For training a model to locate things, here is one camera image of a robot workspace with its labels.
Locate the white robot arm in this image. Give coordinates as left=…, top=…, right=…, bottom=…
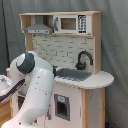
left=0, top=51, right=55, bottom=128

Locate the wooden toy kitchen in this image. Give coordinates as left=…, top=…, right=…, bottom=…
left=5, top=10, right=115, bottom=128

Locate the grey toy sink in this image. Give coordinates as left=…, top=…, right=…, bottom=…
left=56, top=68, right=92, bottom=81

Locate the black toy faucet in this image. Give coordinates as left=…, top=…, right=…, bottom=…
left=75, top=51, right=93, bottom=70

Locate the grey dispenser panel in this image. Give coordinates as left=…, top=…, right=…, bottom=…
left=54, top=94, right=70, bottom=120

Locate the toy microwave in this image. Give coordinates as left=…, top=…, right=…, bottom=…
left=54, top=15, right=91, bottom=34

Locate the grey range hood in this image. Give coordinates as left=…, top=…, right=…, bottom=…
left=24, top=16, right=52, bottom=34

